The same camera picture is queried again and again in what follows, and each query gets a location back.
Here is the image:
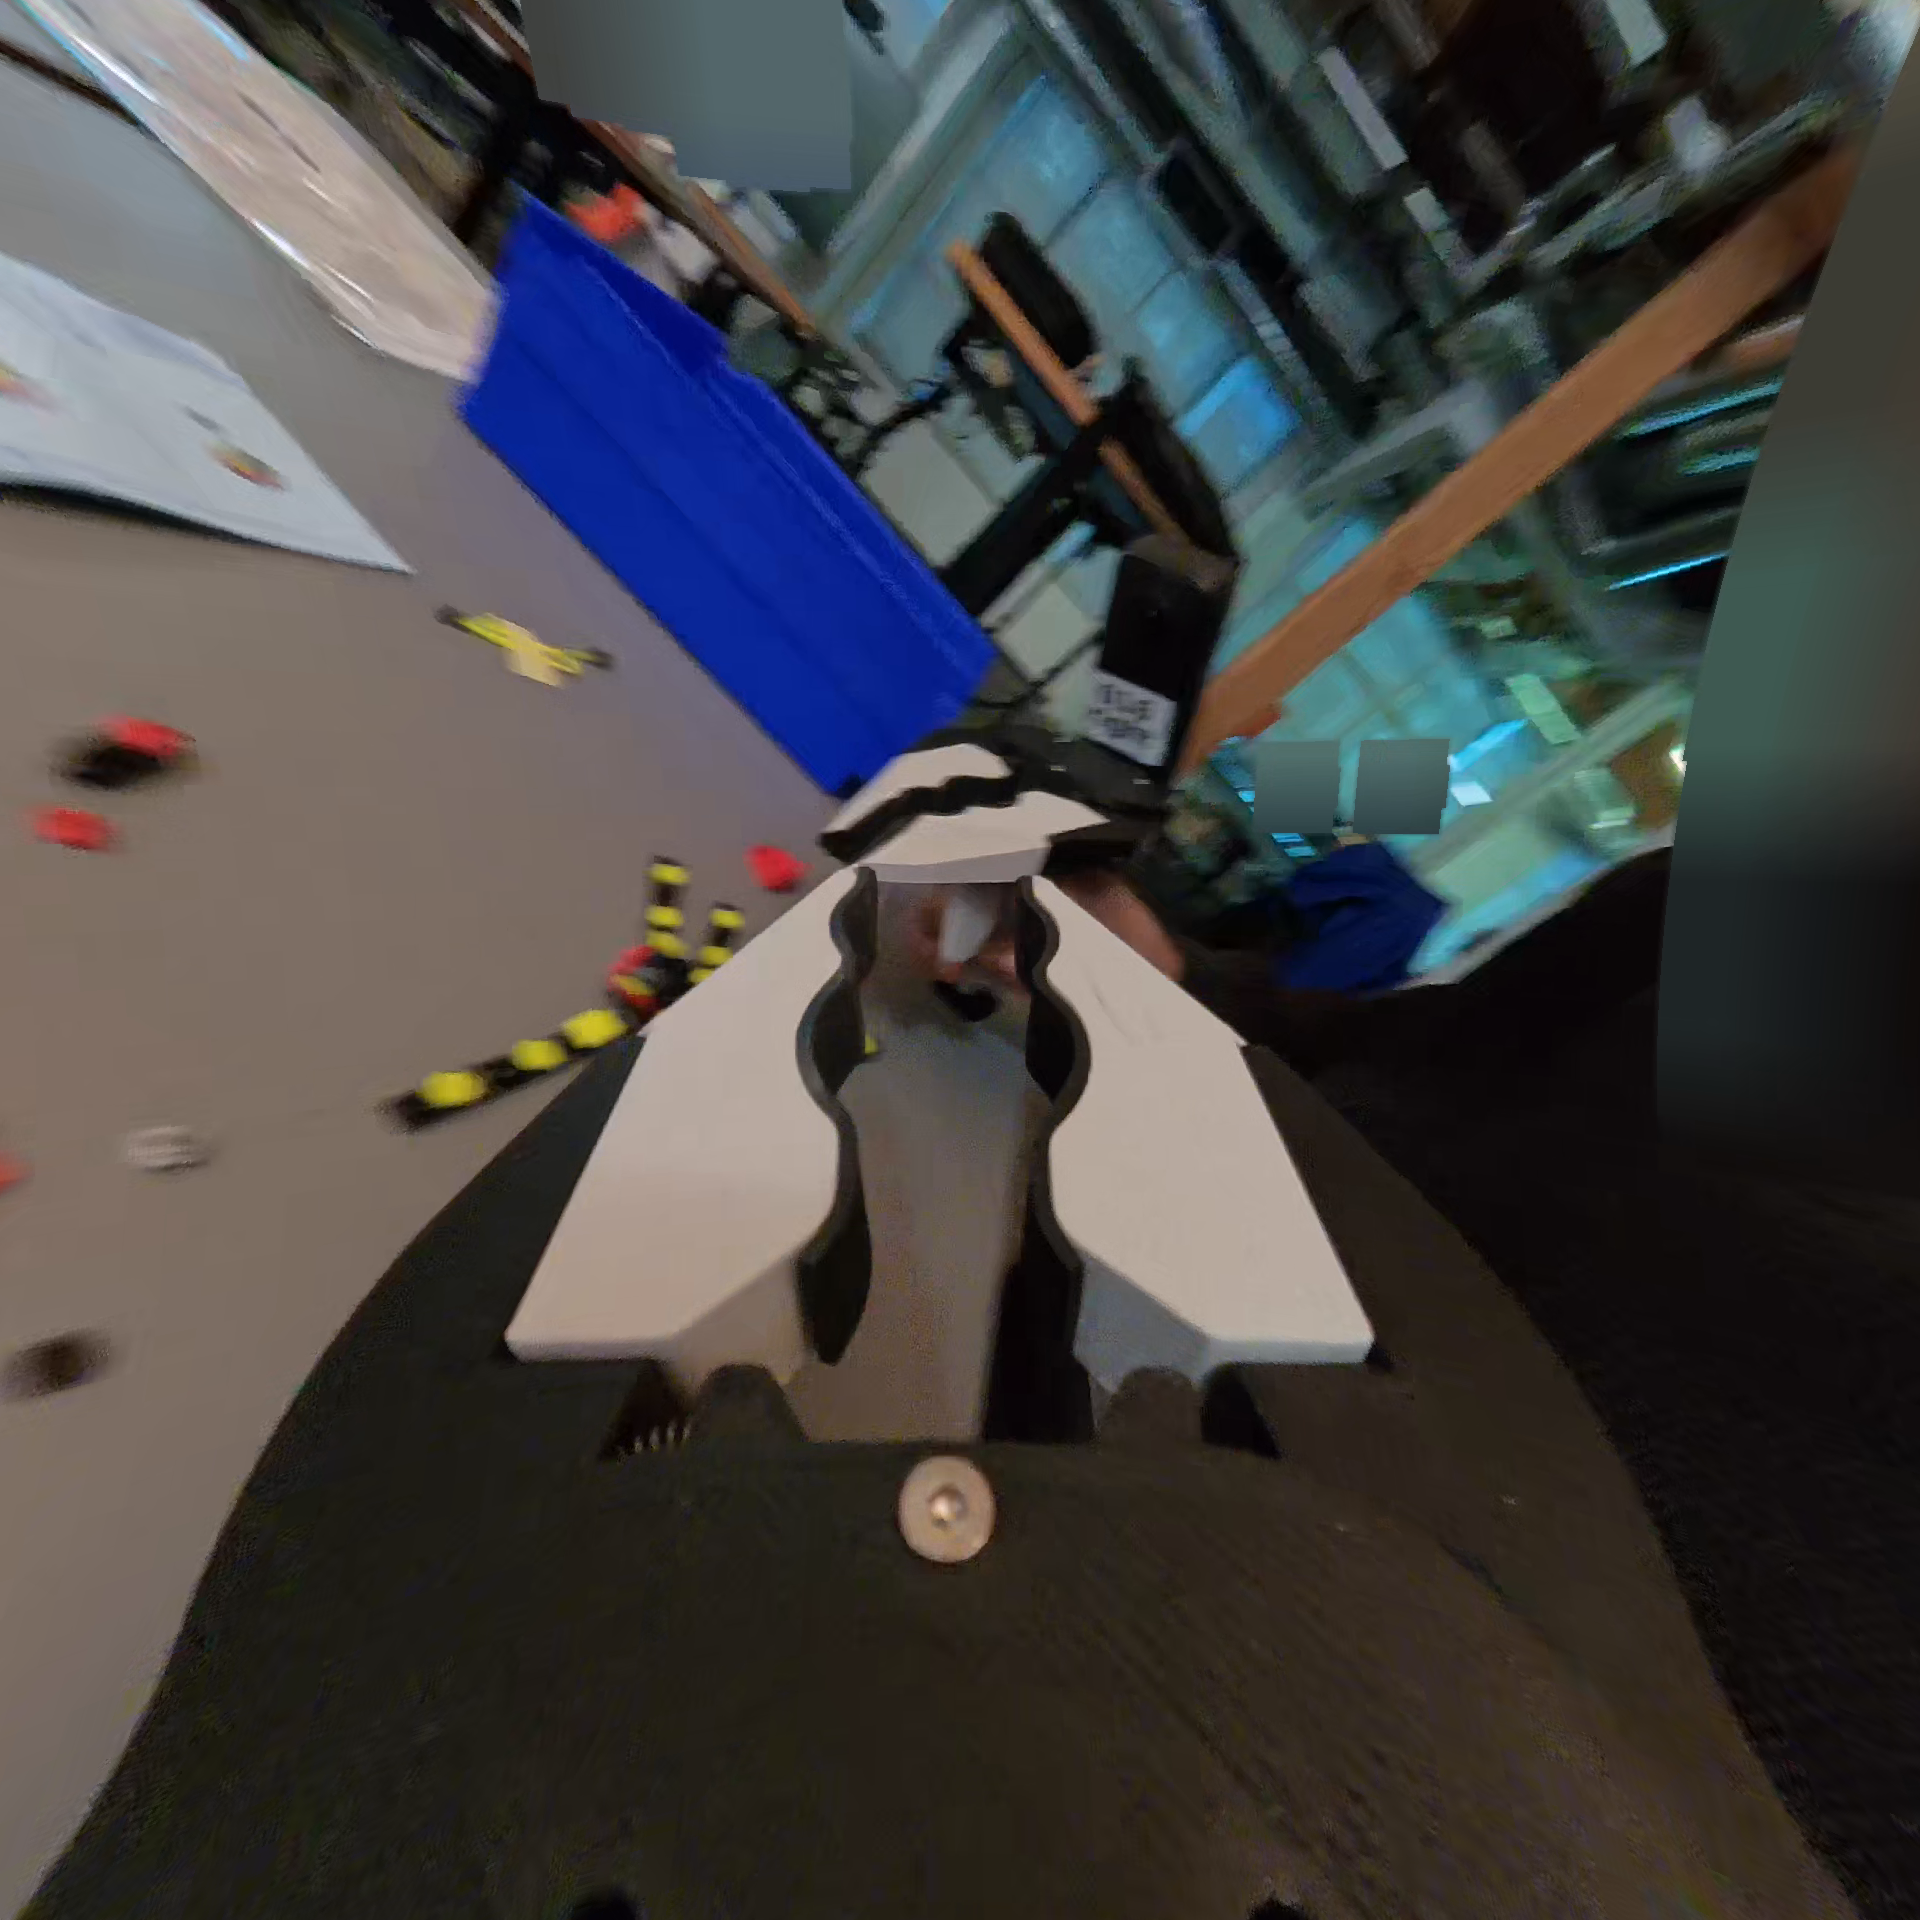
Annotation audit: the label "wooden table with black frame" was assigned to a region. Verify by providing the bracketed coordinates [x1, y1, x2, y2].
[901, 210, 1251, 640]

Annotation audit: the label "blue plastic bin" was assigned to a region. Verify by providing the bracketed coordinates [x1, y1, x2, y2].
[458, 192, 1001, 801]

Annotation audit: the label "black and red lego piece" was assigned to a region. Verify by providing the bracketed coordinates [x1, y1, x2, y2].
[58, 715, 201, 794]

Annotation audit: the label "black round lego piece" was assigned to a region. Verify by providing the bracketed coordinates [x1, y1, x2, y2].
[7, 1328, 113, 1402]

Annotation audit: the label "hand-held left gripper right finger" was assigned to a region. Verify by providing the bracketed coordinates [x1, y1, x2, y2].
[989, 879, 1375, 1433]

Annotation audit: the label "long wooden workbench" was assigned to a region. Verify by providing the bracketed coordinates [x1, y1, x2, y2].
[1174, 140, 1866, 778]

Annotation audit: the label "blue cloth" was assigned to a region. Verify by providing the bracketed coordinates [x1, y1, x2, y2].
[1279, 839, 1452, 994]

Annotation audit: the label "yellow black lego spider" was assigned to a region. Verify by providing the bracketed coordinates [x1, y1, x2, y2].
[382, 855, 753, 1131]

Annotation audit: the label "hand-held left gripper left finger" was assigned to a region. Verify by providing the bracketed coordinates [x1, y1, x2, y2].
[508, 861, 883, 1386]

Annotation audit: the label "lego instruction booklet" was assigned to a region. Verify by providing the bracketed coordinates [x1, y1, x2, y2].
[0, 251, 415, 577]

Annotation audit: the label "storage shelves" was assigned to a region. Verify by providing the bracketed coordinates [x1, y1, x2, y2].
[1201, 0, 1920, 453]

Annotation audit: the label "person's right hand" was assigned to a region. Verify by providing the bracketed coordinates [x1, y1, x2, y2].
[1050, 861, 1191, 985]

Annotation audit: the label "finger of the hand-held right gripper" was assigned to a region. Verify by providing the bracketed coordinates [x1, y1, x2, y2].
[852, 791, 1115, 882]
[819, 743, 1023, 860]

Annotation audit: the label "yellow string with tape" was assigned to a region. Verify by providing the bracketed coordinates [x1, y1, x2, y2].
[434, 603, 614, 691]

